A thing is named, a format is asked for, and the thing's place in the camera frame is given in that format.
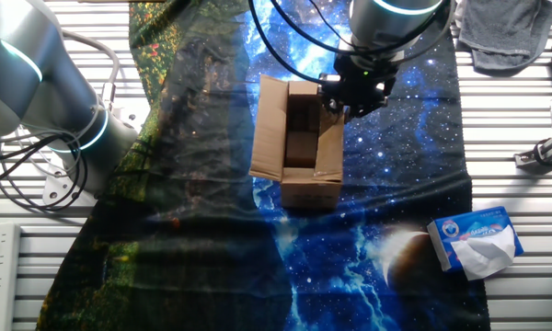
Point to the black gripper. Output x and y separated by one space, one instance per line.
363 78

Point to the brown cardboard box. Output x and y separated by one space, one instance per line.
269 133

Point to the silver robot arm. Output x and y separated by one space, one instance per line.
37 101

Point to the blue galaxy print cloth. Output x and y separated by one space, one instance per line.
395 184

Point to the grey towel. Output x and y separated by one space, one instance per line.
501 27

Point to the blue tissue pack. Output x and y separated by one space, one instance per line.
483 225

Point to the dark forest print cloth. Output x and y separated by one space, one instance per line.
165 257

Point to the white power strip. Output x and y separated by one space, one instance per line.
0 276

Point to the metal camera mount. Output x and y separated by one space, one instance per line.
547 151

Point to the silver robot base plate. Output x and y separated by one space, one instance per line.
55 193

